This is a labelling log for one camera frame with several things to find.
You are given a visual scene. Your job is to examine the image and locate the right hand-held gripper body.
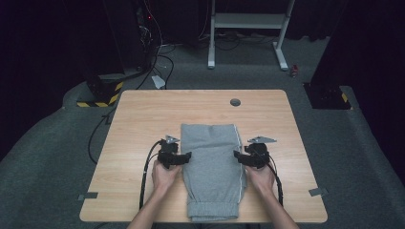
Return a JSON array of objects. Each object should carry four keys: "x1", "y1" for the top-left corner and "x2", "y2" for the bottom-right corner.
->
[{"x1": 244, "y1": 135, "x2": 278, "y2": 170}]

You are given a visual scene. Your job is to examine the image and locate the thin black floor cable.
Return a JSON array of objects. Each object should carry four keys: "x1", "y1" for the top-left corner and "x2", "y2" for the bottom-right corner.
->
[{"x1": 87, "y1": 106, "x2": 117, "y2": 165}]

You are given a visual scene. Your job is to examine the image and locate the grey tape strip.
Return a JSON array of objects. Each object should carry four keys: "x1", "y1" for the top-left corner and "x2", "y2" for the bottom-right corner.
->
[
  {"x1": 308, "y1": 187, "x2": 329, "y2": 198},
  {"x1": 77, "y1": 192, "x2": 99, "y2": 201}
]

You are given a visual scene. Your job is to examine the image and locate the looped black cable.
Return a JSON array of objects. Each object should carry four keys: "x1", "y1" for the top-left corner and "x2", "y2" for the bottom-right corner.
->
[{"x1": 157, "y1": 52, "x2": 176, "y2": 90}]

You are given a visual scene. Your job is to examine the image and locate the grey scrap on floor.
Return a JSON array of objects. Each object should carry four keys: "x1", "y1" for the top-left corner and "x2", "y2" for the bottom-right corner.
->
[{"x1": 151, "y1": 74, "x2": 166, "y2": 90}]

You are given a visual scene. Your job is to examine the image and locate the tangle of black cables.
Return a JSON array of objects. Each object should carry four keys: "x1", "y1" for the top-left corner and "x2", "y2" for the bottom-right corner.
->
[{"x1": 199, "y1": 29, "x2": 279, "y2": 52}]

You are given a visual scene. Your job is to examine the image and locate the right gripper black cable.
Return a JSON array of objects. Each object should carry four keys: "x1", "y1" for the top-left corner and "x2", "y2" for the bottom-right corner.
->
[{"x1": 252, "y1": 148, "x2": 285, "y2": 207}]

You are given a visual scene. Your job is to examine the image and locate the black equipment tower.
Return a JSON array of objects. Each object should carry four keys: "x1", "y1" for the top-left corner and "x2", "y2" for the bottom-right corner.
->
[{"x1": 101, "y1": 0, "x2": 160, "y2": 73}]

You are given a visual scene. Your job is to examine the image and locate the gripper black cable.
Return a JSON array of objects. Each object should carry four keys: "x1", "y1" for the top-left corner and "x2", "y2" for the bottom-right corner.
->
[
  {"x1": 139, "y1": 139, "x2": 164, "y2": 211},
  {"x1": 252, "y1": 148, "x2": 285, "y2": 207}
]

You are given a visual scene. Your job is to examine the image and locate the grey shorts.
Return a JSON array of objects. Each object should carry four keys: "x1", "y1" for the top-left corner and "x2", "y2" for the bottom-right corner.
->
[{"x1": 180, "y1": 123, "x2": 248, "y2": 223}]

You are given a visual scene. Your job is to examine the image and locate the person's right hand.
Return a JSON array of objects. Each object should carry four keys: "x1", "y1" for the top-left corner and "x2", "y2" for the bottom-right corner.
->
[{"x1": 244, "y1": 162, "x2": 277, "y2": 196}]

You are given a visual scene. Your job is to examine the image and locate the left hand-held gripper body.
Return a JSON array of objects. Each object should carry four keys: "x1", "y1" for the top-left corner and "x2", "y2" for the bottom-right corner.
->
[{"x1": 157, "y1": 135, "x2": 181, "y2": 170}]

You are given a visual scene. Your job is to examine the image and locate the person's left hand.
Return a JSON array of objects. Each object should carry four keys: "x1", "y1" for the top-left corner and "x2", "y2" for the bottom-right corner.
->
[{"x1": 151, "y1": 159, "x2": 183, "y2": 193}]

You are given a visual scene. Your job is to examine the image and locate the black base with yellow mark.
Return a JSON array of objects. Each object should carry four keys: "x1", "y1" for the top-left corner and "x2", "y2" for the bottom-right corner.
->
[{"x1": 303, "y1": 82, "x2": 353, "y2": 111}]

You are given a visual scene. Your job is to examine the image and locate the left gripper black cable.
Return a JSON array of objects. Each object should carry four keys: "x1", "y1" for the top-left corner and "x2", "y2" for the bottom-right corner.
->
[{"x1": 139, "y1": 139, "x2": 164, "y2": 211}]

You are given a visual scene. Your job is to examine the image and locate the white metal stand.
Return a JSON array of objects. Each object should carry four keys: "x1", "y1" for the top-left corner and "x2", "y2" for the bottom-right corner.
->
[{"x1": 207, "y1": 0, "x2": 296, "y2": 72}]

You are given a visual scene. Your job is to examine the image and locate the black yellow striped base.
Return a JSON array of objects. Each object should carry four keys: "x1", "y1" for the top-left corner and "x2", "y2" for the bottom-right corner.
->
[{"x1": 75, "y1": 73, "x2": 124, "y2": 109}]

